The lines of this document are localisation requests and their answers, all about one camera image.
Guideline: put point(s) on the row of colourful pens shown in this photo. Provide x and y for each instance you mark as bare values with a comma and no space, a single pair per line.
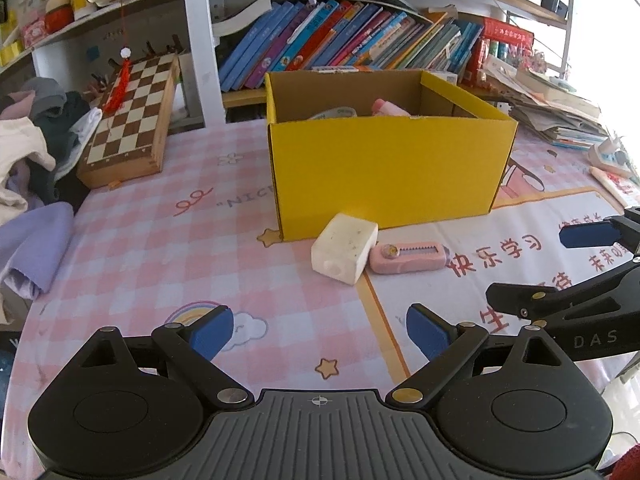
517,55

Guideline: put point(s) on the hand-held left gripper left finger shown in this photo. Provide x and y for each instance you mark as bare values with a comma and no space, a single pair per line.
212,332

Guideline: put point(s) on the cream tube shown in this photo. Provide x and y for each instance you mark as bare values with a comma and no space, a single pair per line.
612,185

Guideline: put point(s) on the white plastic bottle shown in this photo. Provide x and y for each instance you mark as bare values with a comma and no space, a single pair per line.
342,247

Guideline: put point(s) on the red round jar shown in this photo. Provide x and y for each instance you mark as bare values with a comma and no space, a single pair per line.
60,15

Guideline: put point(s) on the pink utility knife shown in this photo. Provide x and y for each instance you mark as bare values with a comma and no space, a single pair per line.
410,260

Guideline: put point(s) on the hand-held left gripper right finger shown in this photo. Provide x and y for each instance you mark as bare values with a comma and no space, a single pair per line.
425,330

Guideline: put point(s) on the wooden chessboard box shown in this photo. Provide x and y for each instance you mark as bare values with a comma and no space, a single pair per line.
130,120

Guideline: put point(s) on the grey printed tape roll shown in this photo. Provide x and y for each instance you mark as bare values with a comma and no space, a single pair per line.
340,111

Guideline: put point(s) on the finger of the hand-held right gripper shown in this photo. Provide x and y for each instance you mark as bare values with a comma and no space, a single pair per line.
510,295
587,234

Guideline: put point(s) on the thick white paperback book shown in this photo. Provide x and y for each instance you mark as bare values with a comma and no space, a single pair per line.
245,15

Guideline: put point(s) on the white cloth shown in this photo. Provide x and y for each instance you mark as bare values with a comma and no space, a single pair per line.
87,127

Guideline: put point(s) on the row of colourful books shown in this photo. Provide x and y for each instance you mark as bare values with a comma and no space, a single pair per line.
320,40

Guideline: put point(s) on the pink checked tablecloth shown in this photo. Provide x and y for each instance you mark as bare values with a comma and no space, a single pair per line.
175,260

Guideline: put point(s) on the dark grey clothes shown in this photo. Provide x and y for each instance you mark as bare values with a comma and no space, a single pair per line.
55,110

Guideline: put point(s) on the red thick book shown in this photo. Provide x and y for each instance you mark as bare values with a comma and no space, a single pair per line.
507,32

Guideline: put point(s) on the white printed desk mat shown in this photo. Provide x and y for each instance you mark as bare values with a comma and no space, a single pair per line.
475,220

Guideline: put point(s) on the pink plush toy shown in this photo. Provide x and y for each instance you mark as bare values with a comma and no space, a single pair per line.
387,107

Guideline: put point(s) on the cream garment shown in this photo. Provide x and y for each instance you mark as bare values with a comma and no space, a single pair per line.
20,150

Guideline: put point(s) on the red tassel with white ball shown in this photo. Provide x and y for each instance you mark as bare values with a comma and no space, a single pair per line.
117,90

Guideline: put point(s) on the row of dark wall hooks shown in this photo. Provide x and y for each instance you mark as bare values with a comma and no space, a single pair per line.
150,47

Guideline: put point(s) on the yellow cardboard box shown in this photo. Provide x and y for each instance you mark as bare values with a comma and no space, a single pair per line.
390,170

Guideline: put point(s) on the pink small box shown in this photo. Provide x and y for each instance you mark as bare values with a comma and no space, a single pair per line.
35,30

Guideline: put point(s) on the lilac cloth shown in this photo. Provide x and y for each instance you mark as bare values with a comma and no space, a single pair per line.
35,240

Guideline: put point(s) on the white bookshelf with wooden shelves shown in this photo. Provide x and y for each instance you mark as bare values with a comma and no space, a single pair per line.
197,35

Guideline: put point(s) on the stack of papers and booklets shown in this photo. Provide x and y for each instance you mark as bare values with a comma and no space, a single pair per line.
545,110

